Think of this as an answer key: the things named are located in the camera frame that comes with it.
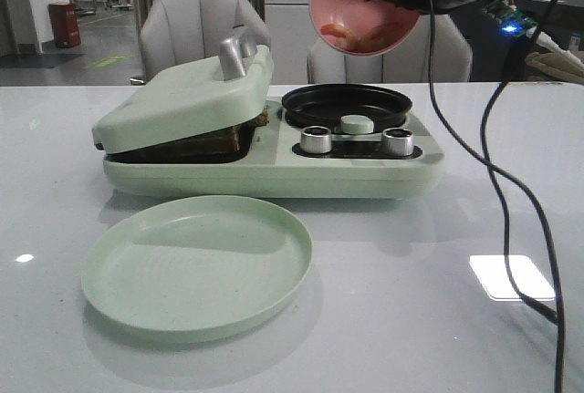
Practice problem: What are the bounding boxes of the orange shrimp pieces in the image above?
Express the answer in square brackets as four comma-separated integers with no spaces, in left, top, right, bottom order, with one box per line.
[320,22,403,54]

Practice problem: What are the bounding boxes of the green breakfast maker lid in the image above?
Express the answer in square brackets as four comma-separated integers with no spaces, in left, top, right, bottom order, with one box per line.
[92,27,274,154]

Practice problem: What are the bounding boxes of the green breakfast maker base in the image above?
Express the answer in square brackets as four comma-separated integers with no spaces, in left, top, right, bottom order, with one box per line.
[103,98,444,199]

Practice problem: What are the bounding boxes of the right grey chair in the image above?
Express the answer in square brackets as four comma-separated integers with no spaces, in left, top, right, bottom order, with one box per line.
[307,15,473,84]

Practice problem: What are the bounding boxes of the grey chair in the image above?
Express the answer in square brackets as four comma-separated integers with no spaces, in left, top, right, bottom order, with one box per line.
[307,15,473,84]
[139,0,271,80]

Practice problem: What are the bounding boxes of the green circuit board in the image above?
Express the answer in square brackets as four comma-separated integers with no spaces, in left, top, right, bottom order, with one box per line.
[482,0,538,37]

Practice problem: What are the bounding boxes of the white cabinet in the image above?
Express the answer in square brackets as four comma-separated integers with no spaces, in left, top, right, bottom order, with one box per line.
[265,0,316,85]

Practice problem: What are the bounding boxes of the black round frying pan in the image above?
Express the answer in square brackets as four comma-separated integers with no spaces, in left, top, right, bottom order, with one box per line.
[281,84,412,132]

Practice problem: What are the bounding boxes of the right silver control knob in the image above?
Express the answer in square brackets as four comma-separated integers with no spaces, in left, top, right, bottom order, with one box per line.
[381,128,414,157]

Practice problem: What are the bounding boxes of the silver control knob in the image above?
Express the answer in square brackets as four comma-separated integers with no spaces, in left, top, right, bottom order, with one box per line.
[299,125,332,155]
[381,128,414,157]

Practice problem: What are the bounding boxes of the left silver control knob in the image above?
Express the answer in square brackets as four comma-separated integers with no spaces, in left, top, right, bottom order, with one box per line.
[299,125,332,155]

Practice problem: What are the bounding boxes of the left grey chair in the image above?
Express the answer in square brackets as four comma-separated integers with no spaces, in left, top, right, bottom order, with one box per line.
[139,0,271,80]

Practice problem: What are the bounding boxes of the red trash bin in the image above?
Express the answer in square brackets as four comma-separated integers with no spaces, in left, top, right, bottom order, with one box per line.
[47,2,81,48]

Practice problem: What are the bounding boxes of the light green plate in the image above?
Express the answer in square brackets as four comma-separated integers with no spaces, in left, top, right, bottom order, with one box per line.
[81,195,312,343]

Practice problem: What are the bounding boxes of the white cable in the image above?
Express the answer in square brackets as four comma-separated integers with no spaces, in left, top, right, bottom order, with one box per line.
[531,30,584,59]

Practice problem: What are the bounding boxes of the black cable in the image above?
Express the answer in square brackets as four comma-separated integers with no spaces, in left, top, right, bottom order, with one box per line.
[478,0,584,326]
[424,0,567,393]

